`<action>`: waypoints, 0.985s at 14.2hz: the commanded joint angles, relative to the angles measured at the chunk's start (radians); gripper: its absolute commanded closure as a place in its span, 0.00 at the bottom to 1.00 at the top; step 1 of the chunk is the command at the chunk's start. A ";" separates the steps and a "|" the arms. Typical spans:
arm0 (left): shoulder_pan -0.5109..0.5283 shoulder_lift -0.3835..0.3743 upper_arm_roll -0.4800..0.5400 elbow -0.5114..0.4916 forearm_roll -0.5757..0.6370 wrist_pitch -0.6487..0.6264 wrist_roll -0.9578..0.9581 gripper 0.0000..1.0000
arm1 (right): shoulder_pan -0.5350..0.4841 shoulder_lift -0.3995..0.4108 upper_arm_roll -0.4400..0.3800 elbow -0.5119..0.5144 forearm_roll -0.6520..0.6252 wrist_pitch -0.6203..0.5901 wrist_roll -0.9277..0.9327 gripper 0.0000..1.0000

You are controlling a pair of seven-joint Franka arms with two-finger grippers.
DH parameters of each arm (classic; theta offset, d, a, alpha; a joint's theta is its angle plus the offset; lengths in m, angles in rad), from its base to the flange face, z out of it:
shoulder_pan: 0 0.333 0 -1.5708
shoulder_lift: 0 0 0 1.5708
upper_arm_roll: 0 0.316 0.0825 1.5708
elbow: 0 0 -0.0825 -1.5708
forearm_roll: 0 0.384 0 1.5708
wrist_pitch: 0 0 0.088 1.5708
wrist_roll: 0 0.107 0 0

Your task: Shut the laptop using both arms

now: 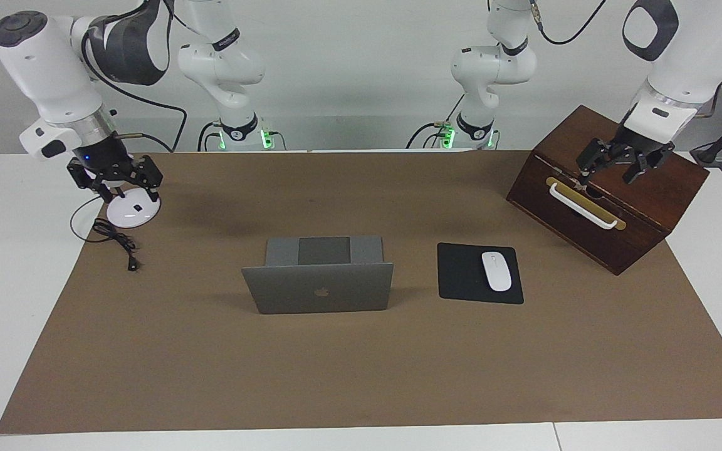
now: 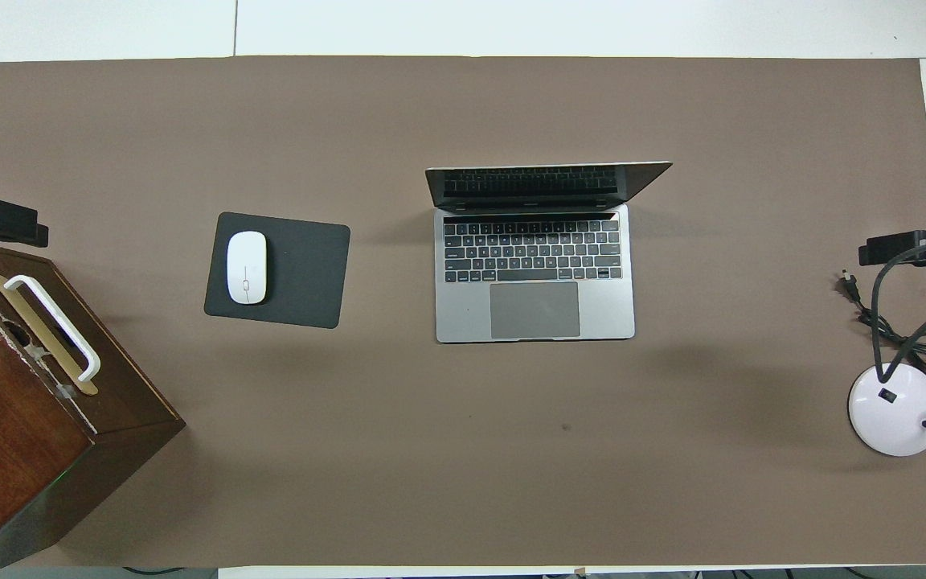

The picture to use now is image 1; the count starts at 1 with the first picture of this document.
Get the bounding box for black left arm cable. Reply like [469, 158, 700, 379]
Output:
[529, 0, 607, 46]

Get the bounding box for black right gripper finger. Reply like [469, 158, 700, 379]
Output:
[68, 158, 114, 203]
[135, 155, 164, 202]

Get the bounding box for black mouse pad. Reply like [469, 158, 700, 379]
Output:
[437, 242, 525, 305]

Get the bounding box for white computer mouse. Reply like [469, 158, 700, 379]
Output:
[481, 251, 513, 293]

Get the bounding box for black right base cable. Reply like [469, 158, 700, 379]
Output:
[197, 121, 224, 152]

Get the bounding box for black base cable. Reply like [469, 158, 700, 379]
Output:
[197, 121, 224, 152]
[406, 94, 465, 150]

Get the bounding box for silver grey laptop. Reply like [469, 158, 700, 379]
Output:
[241, 236, 394, 315]

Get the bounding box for brass handle plate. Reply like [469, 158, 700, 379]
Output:
[545, 177, 627, 231]

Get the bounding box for black left base cable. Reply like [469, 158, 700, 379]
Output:
[406, 94, 465, 150]

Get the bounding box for brown table mat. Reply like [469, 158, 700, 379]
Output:
[0, 150, 722, 435]

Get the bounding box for dark brown wooden box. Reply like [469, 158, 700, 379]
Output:
[506, 105, 710, 276]

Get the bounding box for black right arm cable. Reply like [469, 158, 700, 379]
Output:
[81, 0, 187, 153]

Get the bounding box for black lamp power cable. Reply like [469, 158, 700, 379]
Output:
[70, 193, 141, 272]

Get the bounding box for white box handle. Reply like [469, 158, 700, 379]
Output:
[549, 182, 620, 230]

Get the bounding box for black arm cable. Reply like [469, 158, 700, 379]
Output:
[529, 0, 607, 46]
[81, 0, 187, 153]

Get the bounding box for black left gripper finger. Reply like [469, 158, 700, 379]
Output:
[577, 139, 615, 185]
[623, 153, 662, 185]

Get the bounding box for white round lamp base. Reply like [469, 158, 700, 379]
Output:
[90, 180, 161, 229]

